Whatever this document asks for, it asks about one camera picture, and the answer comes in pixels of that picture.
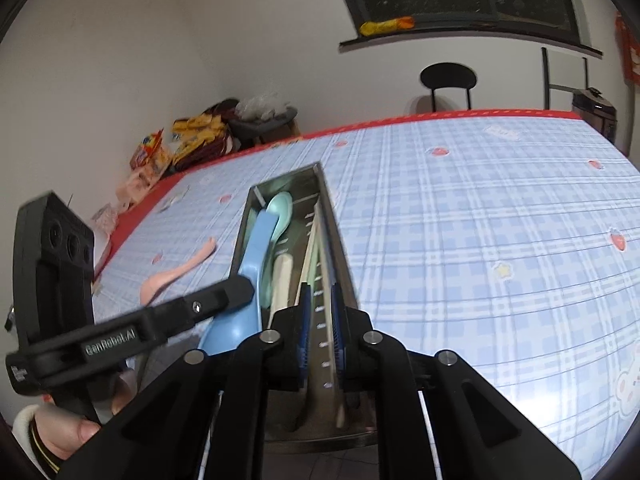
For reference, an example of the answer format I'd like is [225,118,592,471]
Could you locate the black folding frame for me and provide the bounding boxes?
[541,47,589,111]

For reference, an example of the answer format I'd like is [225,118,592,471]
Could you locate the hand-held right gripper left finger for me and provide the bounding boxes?
[60,284,312,480]

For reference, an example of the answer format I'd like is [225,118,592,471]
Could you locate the clear plastic bag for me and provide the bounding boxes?
[235,92,296,122]

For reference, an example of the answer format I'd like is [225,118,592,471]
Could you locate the blue plastic spoon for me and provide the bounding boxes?
[197,210,281,356]

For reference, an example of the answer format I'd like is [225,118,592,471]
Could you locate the black round chair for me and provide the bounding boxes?
[420,62,478,113]

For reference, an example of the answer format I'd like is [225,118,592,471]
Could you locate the pink snack bag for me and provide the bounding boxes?
[117,167,161,209]

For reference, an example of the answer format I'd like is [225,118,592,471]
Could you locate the dark red bag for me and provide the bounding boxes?
[172,99,242,174]

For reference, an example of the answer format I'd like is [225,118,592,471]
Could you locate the black window sill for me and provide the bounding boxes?
[339,16,604,59]

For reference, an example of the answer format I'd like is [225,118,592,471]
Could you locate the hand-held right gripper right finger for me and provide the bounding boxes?
[330,284,583,480]

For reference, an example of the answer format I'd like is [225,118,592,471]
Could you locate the teal plastic spoon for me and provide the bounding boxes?
[260,191,295,313]

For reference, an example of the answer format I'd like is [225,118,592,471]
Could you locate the dark rice cooker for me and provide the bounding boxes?
[571,87,617,144]

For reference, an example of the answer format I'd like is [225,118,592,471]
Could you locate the red tablecloth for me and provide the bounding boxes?
[92,107,583,283]

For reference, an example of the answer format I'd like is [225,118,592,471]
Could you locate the pink plastic spoon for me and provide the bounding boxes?
[140,237,217,305]

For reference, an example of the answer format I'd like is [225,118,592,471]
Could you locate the person's left hand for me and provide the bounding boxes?
[32,371,137,461]

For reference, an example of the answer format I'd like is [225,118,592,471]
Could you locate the clear plastic food container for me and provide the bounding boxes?
[91,202,121,234]

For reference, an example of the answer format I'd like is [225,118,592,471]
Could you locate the yellow orange packet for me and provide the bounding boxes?
[360,16,416,37]

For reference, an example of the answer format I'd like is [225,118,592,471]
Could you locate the red printed cloth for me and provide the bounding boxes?
[615,12,640,84]

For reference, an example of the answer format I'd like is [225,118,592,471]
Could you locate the small white wrapper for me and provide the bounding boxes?
[159,186,192,212]

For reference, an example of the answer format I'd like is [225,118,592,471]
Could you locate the blue plaid tablecloth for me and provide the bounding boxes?
[92,115,640,480]

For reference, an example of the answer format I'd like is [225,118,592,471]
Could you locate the person's left forearm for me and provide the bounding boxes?
[11,404,63,480]

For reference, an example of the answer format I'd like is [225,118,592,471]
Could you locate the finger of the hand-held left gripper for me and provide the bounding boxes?
[60,284,312,480]
[145,277,256,341]

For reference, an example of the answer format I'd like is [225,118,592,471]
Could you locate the orange snack bag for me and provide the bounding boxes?
[130,129,172,172]

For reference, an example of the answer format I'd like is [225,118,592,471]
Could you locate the yellow snack packets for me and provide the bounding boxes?
[172,114,231,159]

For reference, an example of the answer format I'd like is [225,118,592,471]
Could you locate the long metal utensil tray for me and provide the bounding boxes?
[227,161,381,453]

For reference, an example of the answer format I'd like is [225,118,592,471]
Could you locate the black box with plastic bag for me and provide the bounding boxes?
[227,105,302,152]

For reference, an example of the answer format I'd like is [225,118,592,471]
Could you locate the green chopstick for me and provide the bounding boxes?
[298,230,322,311]

